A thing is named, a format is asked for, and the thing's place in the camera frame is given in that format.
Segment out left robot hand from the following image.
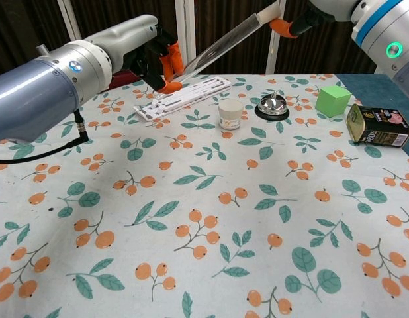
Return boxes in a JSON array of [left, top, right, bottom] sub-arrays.
[[88, 15, 185, 93]]

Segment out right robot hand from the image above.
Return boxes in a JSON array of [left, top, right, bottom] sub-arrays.
[[269, 0, 364, 39]]

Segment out white stopper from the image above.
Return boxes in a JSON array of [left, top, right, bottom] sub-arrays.
[[255, 1, 281, 26]]

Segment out transparent test tube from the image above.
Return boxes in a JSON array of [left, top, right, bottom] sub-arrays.
[[173, 12, 263, 83]]

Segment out white folding laptop stand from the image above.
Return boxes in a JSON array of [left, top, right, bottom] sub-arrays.
[[132, 75, 232, 123]]

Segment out green cube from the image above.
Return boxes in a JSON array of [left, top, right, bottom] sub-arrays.
[[315, 84, 353, 118]]

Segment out teal felt table cover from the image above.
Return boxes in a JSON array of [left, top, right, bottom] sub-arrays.
[[335, 73, 409, 160]]

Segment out silver call bell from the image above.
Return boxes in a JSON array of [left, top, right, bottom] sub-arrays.
[[254, 93, 291, 121]]

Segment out small white jar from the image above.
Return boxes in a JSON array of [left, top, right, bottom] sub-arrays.
[[218, 99, 244, 130]]

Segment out black luncheon meat can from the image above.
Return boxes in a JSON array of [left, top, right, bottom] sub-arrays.
[[345, 103, 409, 148]]

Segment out fruit print tablecloth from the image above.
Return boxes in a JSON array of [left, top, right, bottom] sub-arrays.
[[0, 73, 409, 318]]

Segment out folding fan with red handle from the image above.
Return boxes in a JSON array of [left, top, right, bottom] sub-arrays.
[[108, 73, 139, 90]]

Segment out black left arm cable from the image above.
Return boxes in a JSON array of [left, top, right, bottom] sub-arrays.
[[0, 109, 89, 165]]

